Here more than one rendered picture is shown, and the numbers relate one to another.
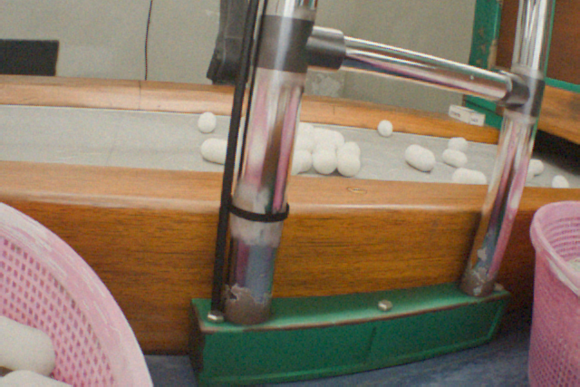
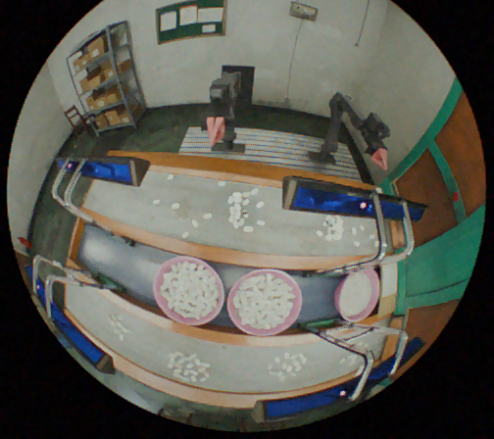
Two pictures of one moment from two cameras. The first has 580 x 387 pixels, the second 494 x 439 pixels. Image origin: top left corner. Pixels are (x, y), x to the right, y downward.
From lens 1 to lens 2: 0.59 m
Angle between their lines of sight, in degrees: 47
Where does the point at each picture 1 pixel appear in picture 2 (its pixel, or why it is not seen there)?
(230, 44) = (330, 145)
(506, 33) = (402, 178)
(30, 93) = (275, 183)
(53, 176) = (294, 262)
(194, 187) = (312, 264)
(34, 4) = (243, 54)
